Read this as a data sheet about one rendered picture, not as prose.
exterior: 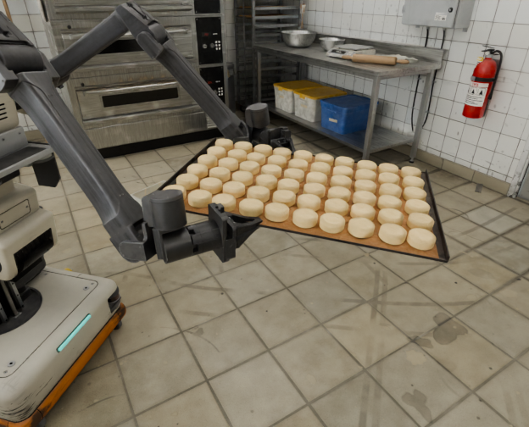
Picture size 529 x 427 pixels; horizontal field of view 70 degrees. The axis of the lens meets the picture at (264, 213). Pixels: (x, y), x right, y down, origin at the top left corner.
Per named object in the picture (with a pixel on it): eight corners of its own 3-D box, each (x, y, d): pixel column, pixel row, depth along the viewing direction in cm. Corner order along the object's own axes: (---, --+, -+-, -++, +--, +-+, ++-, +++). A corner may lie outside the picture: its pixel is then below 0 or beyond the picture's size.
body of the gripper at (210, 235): (231, 216, 68) (192, 226, 64) (231, 261, 73) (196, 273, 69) (216, 200, 72) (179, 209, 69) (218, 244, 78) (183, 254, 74)
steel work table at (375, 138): (253, 122, 463) (252, 35, 413) (301, 113, 495) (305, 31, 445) (362, 180, 323) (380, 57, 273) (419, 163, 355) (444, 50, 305)
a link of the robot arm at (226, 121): (147, 31, 111) (131, 41, 102) (159, 18, 108) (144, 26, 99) (242, 141, 128) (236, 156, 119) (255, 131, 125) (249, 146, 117)
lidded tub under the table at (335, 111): (315, 125, 378) (317, 99, 365) (350, 118, 400) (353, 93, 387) (342, 136, 350) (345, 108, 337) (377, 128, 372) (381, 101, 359)
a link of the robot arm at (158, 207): (150, 238, 76) (120, 258, 68) (139, 183, 72) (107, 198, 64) (202, 244, 72) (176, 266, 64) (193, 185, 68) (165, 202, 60)
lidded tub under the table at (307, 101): (290, 114, 412) (291, 90, 399) (324, 108, 433) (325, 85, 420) (311, 124, 384) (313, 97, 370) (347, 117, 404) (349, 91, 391)
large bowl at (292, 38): (273, 46, 410) (273, 30, 402) (302, 43, 427) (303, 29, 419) (293, 50, 381) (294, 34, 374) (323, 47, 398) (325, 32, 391)
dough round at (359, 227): (349, 238, 73) (351, 230, 71) (345, 224, 77) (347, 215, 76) (375, 240, 73) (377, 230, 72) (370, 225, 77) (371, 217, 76)
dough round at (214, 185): (197, 185, 87) (197, 178, 86) (219, 183, 89) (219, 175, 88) (202, 196, 83) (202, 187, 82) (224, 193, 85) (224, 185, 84)
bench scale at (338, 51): (325, 56, 344) (326, 46, 339) (349, 53, 361) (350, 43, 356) (351, 60, 324) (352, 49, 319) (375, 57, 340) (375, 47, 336)
